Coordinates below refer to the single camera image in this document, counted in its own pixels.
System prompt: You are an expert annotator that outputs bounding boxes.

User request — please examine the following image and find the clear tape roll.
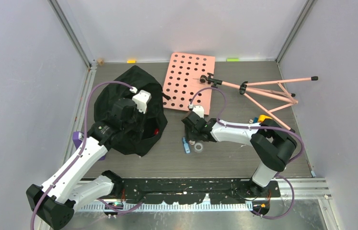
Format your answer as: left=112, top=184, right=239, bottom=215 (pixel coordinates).
left=194, top=142, right=204, bottom=153

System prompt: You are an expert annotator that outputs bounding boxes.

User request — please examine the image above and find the blue small clip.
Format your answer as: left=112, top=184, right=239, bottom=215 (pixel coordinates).
left=182, top=137, right=191, bottom=154

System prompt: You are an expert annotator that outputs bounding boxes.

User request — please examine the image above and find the black student backpack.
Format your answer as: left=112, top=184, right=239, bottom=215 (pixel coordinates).
left=88, top=65, right=167, bottom=157

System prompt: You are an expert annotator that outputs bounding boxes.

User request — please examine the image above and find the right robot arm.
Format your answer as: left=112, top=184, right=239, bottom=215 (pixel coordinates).
left=182, top=112, right=298, bottom=197

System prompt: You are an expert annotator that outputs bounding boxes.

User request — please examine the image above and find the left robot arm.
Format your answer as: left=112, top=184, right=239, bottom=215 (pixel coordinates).
left=26, top=92, right=151, bottom=230

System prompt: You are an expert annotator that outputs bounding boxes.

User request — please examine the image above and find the pink perforated music stand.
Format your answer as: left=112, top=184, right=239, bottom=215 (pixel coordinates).
left=162, top=52, right=319, bottom=129

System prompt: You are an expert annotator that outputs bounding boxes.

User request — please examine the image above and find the purple ball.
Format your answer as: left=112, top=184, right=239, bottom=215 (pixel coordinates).
left=71, top=131, right=108, bottom=162

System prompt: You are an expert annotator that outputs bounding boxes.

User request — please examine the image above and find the toy block car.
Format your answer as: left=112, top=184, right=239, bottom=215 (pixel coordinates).
left=249, top=115, right=272, bottom=124

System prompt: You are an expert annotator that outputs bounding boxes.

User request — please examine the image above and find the green tape marker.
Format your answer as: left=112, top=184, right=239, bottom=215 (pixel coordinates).
left=226, top=58, right=240, bottom=62

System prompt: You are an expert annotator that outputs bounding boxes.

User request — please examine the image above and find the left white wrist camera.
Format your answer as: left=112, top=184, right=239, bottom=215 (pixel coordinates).
left=129, top=87, right=151, bottom=114

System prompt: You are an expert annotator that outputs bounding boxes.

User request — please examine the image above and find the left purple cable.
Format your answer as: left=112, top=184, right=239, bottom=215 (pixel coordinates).
left=30, top=80, right=137, bottom=230

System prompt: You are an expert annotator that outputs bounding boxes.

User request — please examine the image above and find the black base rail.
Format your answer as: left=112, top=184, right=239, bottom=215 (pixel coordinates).
left=111, top=178, right=281, bottom=205

